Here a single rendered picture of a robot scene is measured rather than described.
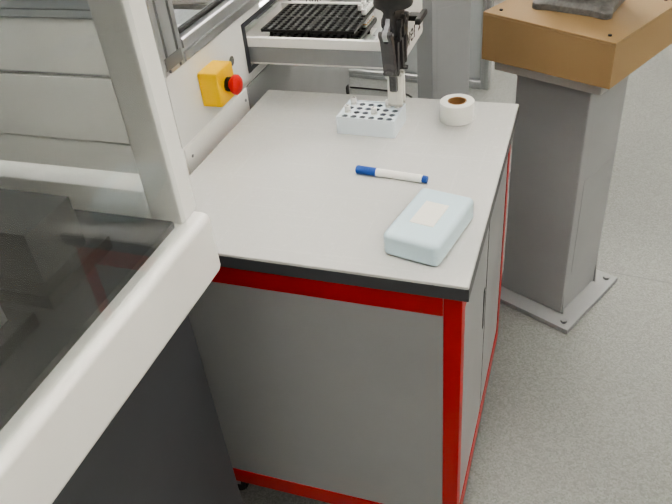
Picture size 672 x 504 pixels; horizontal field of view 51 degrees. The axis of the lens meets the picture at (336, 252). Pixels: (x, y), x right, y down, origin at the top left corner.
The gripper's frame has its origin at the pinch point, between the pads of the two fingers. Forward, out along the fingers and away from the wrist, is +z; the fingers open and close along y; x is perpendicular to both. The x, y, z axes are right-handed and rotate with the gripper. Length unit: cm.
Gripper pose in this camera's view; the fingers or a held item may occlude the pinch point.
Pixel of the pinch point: (396, 87)
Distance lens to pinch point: 145.5
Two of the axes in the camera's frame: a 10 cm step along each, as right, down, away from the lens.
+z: 0.9, 8.0, 6.0
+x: 9.3, 1.4, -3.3
